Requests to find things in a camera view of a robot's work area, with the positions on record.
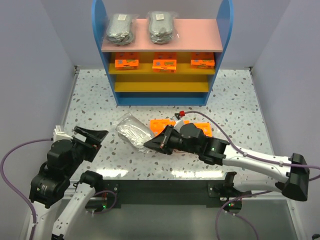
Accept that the silver scrubber pack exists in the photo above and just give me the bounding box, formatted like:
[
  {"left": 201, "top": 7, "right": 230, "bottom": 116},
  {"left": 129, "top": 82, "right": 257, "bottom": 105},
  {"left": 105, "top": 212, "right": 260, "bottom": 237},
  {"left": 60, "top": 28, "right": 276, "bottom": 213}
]
[
  {"left": 147, "top": 11, "right": 180, "bottom": 45},
  {"left": 111, "top": 112, "right": 155, "bottom": 153},
  {"left": 103, "top": 13, "right": 139, "bottom": 46}
]

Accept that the orange sponge pack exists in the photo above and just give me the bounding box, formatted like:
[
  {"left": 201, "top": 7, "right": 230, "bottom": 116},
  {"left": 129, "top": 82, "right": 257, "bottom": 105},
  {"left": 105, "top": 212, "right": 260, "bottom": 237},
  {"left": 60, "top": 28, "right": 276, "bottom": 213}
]
[
  {"left": 194, "top": 122, "right": 213, "bottom": 137},
  {"left": 190, "top": 52, "right": 215, "bottom": 69},
  {"left": 175, "top": 119, "right": 190, "bottom": 125},
  {"left": 152, "top": 52, "right": 177, "bottom": 73},
  {"left": 114, "top": 52, "right": 140, "bottom": 70}
]

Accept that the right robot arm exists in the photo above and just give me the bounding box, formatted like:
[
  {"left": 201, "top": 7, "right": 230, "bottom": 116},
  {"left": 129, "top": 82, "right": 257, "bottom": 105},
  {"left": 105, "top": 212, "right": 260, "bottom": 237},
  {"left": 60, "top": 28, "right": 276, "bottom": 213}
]
[{"left": 144, "top": 123, "right": 310, "bottom": 202}]

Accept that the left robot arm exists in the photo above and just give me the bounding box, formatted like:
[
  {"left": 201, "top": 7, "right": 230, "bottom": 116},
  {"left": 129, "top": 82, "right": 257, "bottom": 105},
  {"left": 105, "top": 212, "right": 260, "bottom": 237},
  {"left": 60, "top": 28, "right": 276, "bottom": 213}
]
[{"left": 27, "top": 125, "right": 109, "bottom": 240}]

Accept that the blue shelf unit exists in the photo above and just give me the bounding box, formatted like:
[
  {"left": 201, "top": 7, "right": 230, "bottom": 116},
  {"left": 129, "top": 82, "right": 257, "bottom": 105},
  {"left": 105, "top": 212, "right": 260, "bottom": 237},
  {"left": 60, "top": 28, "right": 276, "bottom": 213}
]
[{"left": 91, "top": 0, "right": 234, "bottom": 106}]

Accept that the orange sponge pack on shelf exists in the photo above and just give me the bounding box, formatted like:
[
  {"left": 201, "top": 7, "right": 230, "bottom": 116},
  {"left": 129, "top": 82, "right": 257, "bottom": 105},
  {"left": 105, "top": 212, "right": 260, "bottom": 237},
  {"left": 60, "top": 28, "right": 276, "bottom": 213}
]
[{"left": 190, "top": 52, "right": 215, "bottom": 69}]

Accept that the orange sponge pack hidden middle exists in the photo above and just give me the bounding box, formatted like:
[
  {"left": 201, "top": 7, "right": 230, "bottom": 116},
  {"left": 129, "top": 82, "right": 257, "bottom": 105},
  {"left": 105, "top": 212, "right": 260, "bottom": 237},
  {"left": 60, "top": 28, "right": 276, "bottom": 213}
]
[{"left": 149, "top": 118, "right": 175, "bottom": 136}]

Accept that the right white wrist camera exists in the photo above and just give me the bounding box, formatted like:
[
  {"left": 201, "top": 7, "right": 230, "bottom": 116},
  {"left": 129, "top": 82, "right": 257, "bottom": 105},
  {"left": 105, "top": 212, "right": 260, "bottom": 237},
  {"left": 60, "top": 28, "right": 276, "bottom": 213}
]
[{"left": 174, "top": 118, "right": 185, "bottom": 132}]

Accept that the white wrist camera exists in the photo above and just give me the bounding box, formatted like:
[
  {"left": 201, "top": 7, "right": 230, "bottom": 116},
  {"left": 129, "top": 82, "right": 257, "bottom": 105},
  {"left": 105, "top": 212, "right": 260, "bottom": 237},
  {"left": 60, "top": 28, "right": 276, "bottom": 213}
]
[
  {"left": 53, "top": 125, "right": 73, "bottom": 142},
  {"left": 174, "top": 118, "right": 185, "bottom": 132}
]

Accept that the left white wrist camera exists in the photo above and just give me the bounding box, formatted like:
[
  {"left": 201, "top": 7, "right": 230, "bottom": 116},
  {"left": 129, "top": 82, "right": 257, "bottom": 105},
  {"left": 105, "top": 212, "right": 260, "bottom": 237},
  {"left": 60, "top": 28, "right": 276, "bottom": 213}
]
[{"left": 53, "top": 125, "right": 73, "bottom": 142}]

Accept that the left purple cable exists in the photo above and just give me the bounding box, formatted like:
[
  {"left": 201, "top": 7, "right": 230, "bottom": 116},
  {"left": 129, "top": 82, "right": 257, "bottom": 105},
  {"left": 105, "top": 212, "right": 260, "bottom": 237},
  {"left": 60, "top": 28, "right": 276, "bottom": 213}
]
[{"left": 0, "top": 137, "right": 55, "bottom": 240}]

